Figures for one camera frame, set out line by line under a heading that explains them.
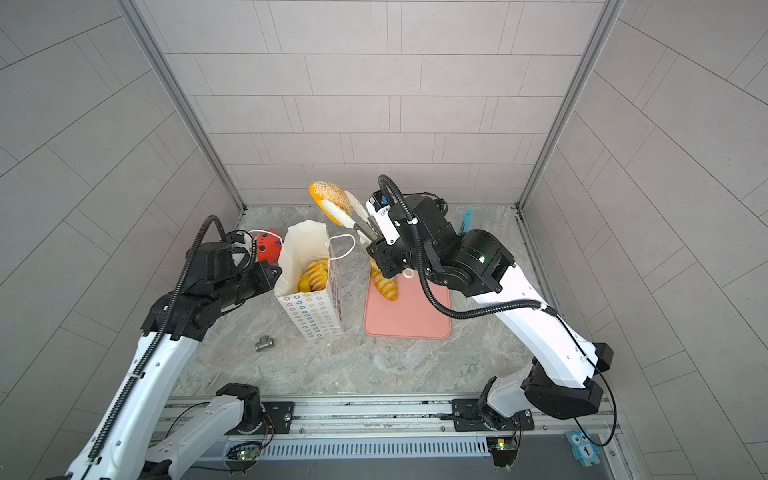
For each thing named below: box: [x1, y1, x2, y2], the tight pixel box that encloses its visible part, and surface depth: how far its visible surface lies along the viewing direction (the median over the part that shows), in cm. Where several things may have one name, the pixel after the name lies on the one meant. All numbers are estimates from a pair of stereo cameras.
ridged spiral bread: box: [307, 258, 329, 291], surface depth 82 cm
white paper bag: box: [274, 220, 344, 341], surface depth 78 cm
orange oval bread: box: [298, 273, 310, 293], surface depth 84 cm
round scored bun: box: [308, 181, 352, 227], surface depth 61 cm
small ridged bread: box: [370, 258, 398, 302], surface depth 93 cm
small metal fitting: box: [254, 335, 275, 353], surface depth 82 cm
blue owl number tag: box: [564, 429, 601, 467], surface depth 67 cm
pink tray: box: [364, 268, 452, 339], surface depth 88 cm
